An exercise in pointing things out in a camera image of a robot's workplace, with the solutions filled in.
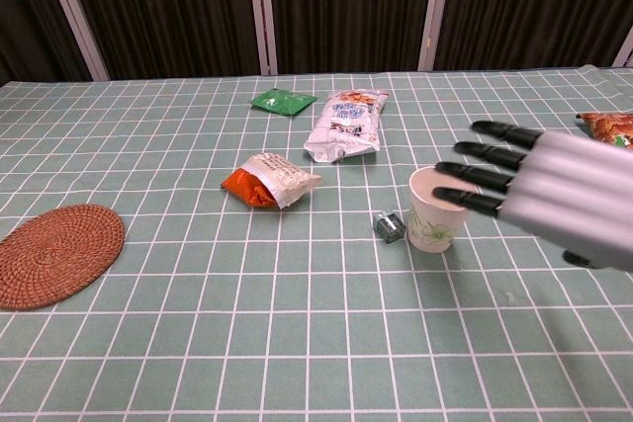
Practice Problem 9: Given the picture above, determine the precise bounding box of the orange white snack packet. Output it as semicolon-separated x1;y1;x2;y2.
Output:
220;152;323;211

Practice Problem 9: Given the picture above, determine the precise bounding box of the white screen frame post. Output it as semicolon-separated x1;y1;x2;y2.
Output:
245;0;279;76
611;24;633;68
37;0;111;82
416;0;455;72

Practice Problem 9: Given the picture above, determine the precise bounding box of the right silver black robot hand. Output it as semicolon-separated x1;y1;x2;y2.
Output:
432;120;633;274

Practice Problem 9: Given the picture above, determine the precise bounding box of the white blue snack bag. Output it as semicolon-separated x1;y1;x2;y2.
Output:
303;88;390;164

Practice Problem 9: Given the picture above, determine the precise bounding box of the dark pleated screen panel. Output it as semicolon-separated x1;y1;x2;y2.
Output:
266;0;439;75
0;0;93;87
433;0;633;71
57;0;263;81

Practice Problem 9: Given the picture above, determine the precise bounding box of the green sachet packet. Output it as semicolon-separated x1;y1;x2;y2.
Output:
249;88;318;119

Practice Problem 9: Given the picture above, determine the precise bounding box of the green checkered tablecloth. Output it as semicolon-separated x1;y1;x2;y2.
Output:
0;63;633;422

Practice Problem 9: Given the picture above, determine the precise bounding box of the round woven rattan coaster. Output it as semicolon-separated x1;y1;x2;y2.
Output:
0;203;127;312

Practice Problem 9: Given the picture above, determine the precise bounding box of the orange green chip bag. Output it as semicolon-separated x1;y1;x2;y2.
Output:
575;112;633;151

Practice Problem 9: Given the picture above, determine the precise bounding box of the small silver metal clip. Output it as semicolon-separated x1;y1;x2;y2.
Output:
372;211;407;245

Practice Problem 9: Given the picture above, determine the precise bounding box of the white paper cup green flower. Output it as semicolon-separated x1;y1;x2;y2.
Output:
407;165;470;255

